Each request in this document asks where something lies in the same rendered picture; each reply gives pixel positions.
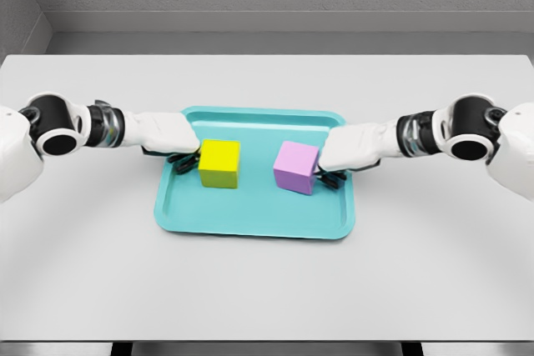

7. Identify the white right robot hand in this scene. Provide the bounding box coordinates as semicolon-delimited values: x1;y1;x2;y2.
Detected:
312;121;390;189

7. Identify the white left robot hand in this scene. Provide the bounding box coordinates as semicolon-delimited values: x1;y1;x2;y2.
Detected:
140;112;204;174

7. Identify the yellow cube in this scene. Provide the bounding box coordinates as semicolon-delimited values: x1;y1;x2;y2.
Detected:
197;138;242;189

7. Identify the teal tray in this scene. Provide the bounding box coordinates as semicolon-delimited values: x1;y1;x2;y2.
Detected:
153;106;355;241

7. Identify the pink cube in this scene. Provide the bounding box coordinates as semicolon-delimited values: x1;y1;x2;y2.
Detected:
273;141;321;197

